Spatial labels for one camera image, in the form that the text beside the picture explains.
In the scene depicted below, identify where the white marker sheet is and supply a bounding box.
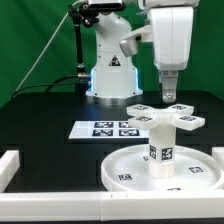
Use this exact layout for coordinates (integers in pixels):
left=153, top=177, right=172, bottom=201
left=69, top=121, right=149, bottom=140

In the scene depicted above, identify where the white cross-shaped table base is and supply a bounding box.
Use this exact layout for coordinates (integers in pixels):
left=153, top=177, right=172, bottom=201
left=126, top=104, right=205, bottom=131

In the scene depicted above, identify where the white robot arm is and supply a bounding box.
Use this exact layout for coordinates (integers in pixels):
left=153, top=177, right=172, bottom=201
left=87, top=0, right=200, bottom=104

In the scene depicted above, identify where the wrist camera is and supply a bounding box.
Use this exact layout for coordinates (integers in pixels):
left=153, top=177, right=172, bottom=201
left=119, top=25, right=153, bottom=57

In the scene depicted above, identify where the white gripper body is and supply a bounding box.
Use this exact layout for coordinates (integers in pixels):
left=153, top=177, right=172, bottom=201
left=149, top=7, right=193, bottom=70

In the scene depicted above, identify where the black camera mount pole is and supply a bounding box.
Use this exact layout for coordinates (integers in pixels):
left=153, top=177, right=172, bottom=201
left=68, top=3, right=99, bottom=95

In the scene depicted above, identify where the white round table top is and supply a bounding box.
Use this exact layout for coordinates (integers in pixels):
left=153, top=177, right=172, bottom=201
left=101, top=144, right=224, bottom=191

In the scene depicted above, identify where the white cable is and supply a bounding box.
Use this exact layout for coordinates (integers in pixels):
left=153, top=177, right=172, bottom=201
left=15, top=0, right=84, bottom=92

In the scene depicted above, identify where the white left fence block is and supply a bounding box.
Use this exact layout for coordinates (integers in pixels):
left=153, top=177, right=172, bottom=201
left=0, top=150, right=20, bottom=193

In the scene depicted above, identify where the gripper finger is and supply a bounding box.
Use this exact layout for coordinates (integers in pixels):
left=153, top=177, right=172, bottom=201
left=158, top=70, right=178, bottom=103

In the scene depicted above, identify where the white front fence bar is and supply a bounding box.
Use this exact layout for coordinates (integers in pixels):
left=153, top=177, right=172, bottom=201
left=0, top=190, right=224, bottom=221

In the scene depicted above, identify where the black cable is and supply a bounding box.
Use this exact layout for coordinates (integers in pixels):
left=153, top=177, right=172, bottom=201
left=11, top=75, right=91, bottom=100

